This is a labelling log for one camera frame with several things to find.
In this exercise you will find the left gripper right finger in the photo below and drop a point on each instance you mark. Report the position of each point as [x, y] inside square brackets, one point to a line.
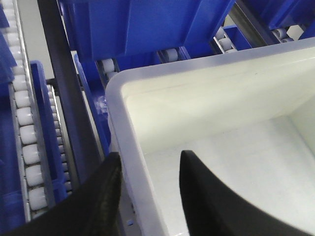
[211, 208]

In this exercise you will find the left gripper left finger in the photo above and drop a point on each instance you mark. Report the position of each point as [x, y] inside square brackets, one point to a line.
[91, 210]

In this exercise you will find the white plastic tote bin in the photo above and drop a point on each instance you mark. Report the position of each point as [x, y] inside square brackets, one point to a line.
[248, 115]

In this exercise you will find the dark steel shelf beam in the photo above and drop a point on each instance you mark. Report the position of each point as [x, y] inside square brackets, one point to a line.
[80, 131]

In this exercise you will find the blue bin far left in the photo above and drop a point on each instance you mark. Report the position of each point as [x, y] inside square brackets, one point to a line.
[7, 135]

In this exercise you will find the blue bin behind tote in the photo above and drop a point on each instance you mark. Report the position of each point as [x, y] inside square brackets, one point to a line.
[103, 29]

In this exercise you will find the left white roller track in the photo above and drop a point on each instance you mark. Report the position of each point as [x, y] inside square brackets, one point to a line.
[36, 187]

